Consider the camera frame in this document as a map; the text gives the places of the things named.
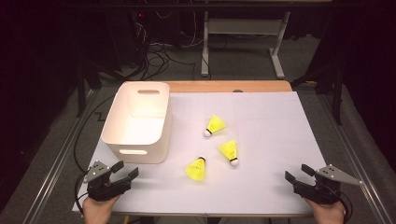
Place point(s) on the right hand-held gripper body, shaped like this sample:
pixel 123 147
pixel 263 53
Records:
pixel 323 189

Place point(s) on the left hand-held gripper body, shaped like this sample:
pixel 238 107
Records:
pixel 106 188

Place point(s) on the white plastic storage bin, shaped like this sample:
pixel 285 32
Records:
pixel 137 124

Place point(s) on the yellow shuttlecock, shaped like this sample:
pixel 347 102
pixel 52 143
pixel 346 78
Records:
pixel 215 124
pixel 196 170
pixel 229 150

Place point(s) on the person's right hand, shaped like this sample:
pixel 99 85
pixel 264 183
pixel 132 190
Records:
pixel 328 213

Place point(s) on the person's left hand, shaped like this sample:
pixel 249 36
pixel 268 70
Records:
pixel 98 211

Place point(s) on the black metal stand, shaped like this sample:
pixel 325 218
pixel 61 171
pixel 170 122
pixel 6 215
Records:
pixel 337 93
pixel 81 90

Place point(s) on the dark equipment with red light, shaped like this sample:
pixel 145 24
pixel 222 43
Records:
pixel 130 34

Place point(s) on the aluminium frame rail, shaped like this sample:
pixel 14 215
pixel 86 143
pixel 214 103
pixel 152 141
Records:
pixel 59 161
pixel 351 155

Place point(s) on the white metal desk frame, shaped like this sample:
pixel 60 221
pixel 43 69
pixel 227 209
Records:
pixel 244 26

